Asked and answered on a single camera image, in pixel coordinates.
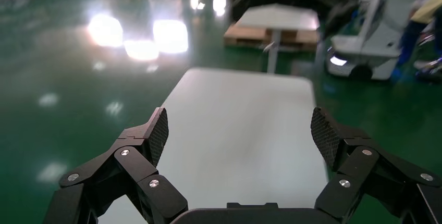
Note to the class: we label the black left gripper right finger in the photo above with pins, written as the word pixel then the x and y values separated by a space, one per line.
pixel 359 163

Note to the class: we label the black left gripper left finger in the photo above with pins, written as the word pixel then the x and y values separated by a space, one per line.
pixel 134 163

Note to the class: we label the white wheeled robot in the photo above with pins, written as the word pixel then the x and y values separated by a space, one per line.
pixel 362 48

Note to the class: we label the person in yellow and blue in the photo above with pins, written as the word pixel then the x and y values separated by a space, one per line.
pixel 424 12

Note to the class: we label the wooden pallet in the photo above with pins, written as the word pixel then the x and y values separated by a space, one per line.
pixel 245 34

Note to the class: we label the white pedestal table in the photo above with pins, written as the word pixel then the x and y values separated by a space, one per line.
pixel 276 17

